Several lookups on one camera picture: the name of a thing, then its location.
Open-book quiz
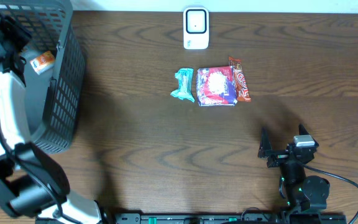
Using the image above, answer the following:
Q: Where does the orange white snack packet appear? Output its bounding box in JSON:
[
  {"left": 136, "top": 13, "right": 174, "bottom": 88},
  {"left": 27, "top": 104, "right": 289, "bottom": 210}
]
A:
[{"left": 30, "top": 51, "right": 55, "bottom": 75}]

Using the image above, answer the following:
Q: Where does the orange chocolate bar wrapper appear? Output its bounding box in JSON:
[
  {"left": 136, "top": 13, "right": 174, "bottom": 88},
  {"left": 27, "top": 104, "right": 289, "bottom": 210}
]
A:
[{"left": 228, "top": 57, "right": 251, "bottom": 102}]

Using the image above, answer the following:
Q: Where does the pink purple snack packet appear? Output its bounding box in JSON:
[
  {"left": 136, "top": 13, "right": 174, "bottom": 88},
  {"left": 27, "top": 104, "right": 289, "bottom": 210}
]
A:
[{"left": 196, "top": 66, "right": 237, "bottom": 106}]

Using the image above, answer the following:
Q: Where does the teal snack wrapper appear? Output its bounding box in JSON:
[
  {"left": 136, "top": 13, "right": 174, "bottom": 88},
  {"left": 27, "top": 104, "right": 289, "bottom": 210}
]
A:
[{"left": 170, "top": 68, "right": 195, "bottom": 103}]

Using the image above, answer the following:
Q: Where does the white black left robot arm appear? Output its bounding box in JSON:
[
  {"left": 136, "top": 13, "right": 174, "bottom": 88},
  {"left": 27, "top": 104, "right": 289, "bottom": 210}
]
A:
[{"left": 0, "top": 12, "right": 108, "bottom": 223}]

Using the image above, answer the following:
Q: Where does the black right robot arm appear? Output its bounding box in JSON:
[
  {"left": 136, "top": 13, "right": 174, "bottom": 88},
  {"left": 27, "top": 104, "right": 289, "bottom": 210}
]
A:
[{"left": 258, "top": 125, "right": 330, "bottom": 213}]

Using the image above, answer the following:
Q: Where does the white barcode scanner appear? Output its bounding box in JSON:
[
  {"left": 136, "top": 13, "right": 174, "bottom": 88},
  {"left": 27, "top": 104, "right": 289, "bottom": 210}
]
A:
[{"left": 183, "top": 7, "right": 209, "bottom": 50}]

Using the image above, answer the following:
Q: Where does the dark grey plastic basket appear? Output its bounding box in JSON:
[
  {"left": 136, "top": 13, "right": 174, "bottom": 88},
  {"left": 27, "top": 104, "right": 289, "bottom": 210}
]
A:
[{"left": 0, "top": 0, "right": 86, "bottom": 154}]

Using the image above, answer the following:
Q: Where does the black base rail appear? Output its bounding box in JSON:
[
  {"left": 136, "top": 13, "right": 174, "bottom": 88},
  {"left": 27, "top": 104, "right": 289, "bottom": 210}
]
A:
[{"left": 112, "top": 212, "right": 347, "bottom": 224}]

